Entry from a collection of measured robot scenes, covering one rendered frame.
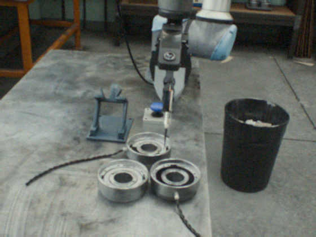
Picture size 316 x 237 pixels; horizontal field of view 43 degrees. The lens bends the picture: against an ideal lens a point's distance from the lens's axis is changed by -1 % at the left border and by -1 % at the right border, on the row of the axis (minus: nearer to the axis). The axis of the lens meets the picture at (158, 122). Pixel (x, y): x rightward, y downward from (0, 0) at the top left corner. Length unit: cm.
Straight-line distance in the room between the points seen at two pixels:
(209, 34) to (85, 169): 58
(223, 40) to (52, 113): 54
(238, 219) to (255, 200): 20
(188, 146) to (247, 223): 109
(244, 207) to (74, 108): 122
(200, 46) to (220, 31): 8
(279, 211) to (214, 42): 117
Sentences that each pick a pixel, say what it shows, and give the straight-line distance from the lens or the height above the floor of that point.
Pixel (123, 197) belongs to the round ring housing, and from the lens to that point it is 80.
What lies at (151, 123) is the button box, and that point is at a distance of 103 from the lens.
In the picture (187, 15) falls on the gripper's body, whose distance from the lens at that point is 89.
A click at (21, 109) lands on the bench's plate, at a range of 121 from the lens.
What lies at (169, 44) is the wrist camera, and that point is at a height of 107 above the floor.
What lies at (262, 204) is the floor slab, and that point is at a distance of 219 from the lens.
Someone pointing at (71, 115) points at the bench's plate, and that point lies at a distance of 115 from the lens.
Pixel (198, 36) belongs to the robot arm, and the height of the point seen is 99.
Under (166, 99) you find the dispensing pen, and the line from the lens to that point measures 93.
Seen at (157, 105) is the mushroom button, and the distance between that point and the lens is 104.
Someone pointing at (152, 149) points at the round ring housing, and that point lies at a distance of 96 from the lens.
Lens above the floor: 132
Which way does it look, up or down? 28 degrees down
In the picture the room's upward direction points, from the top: 4 degrees clockwise
